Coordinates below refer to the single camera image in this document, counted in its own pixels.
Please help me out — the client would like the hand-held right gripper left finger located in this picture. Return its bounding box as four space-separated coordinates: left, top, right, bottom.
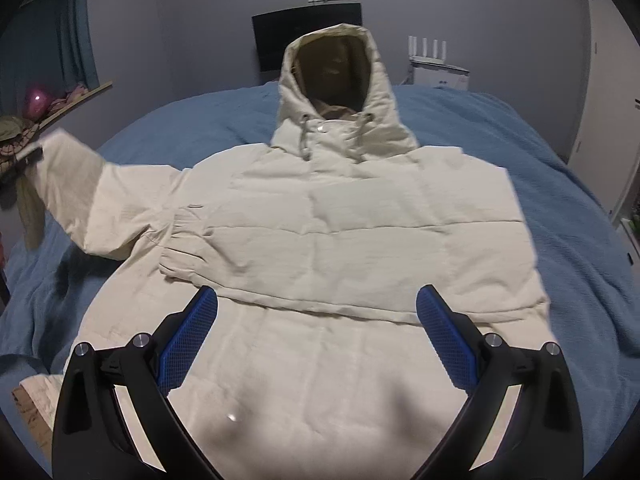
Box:
52 285 221 480

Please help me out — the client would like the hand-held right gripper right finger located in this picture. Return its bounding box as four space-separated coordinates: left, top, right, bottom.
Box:
416 284 585 480

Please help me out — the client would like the pile of mixed clothes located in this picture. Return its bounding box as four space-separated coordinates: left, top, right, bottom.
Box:
0 114 47 163

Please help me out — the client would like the olive hanging cloth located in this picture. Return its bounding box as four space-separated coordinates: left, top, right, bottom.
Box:
14 160 47 251

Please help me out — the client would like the blue bed blanket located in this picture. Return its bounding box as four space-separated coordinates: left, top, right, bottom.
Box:
0 82 640 480

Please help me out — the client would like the white wifi router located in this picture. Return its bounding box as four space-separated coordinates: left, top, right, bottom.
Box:
409 59 471 92

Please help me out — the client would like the wooden board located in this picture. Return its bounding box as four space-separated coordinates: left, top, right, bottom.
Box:
37 80 113 128

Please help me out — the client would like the white door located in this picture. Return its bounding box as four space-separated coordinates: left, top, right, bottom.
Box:
567 0 640 221

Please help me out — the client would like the pink round lamp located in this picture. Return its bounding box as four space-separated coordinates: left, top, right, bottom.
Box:
26 86 51 118

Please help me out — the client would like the white router with antennas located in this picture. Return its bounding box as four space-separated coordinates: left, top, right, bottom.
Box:
407 36 448 65

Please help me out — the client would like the black monitor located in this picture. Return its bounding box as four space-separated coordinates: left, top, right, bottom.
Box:
251 2 362 72

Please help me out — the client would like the blue curtain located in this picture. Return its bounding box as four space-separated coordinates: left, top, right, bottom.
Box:
0 0 101 111

